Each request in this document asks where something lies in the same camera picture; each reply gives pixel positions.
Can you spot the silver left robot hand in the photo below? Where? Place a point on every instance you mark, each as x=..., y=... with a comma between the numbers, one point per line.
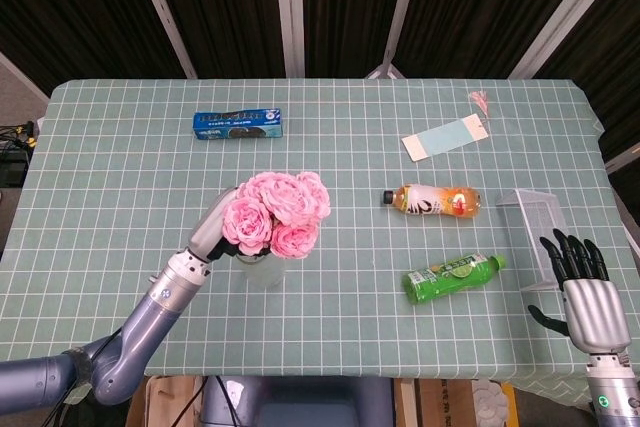
x=207, y=227

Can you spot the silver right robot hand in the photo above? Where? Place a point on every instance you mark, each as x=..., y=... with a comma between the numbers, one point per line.
x=595, y=312

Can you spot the pink rose bouquet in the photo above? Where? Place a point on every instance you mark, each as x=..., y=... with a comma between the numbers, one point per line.
x=285, y=202

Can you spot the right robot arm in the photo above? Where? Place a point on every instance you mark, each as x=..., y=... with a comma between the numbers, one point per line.
x=612, y=387

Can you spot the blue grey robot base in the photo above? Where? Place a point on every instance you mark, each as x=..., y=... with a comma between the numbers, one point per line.
x=310, y=402

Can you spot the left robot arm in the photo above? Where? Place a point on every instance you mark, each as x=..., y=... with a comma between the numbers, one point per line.
x=150, y=317

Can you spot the clear textured glass vase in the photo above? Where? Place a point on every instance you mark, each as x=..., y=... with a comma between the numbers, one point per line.
x=262, y=272

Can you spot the blue cookie box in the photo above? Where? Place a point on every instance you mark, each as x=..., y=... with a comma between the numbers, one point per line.
x=240, y=124

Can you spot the green drink bottle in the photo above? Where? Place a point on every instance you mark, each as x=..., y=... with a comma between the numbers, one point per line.
x=450, y=277

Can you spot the green checked tablecloth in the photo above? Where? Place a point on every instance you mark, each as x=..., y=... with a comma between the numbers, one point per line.
x=350, y=327

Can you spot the brown cardboard box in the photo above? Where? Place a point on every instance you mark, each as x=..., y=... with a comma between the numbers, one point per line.
x=445, y=404
x=165, y=402

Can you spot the orange tea bottle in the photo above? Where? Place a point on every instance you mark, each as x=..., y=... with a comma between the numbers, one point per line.
x=435, y=202

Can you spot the light wooden board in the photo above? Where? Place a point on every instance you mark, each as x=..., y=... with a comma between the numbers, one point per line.
x=406, y=402

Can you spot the blue and white bookmark card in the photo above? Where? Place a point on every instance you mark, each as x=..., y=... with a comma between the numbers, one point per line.
x=445, y=137

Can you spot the dark pleated curtain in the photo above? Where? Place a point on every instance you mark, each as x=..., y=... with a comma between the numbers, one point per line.
x=350, y=2

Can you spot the white partition post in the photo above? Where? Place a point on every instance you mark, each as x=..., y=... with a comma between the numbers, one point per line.
x=162, y=12
x=290, y=12
x=400, y=12
x=565, y=12

